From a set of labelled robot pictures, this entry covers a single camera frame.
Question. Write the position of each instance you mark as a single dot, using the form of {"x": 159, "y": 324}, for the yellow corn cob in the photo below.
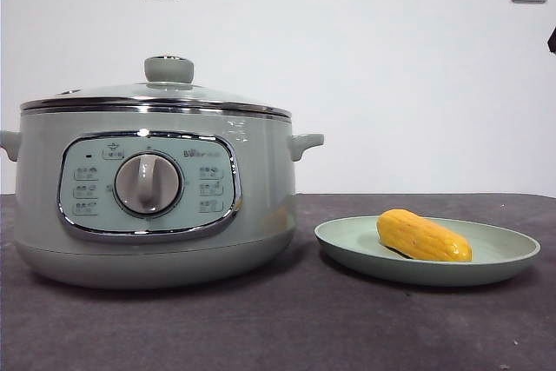
{"x": 421, "y": 236}

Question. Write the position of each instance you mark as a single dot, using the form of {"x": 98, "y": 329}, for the pale green electric steamer pot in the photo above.
{"x": 260, "y": 197}

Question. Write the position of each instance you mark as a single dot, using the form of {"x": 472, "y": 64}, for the pale green round plate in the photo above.
{"x": 499, "y": 249}

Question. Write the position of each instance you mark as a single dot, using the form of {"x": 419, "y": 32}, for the grey round control dial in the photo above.
{"x": 147, "y": 184}

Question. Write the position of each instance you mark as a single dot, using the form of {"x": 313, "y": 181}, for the glass lid with green knob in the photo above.
{"x": 168, "y": 69}

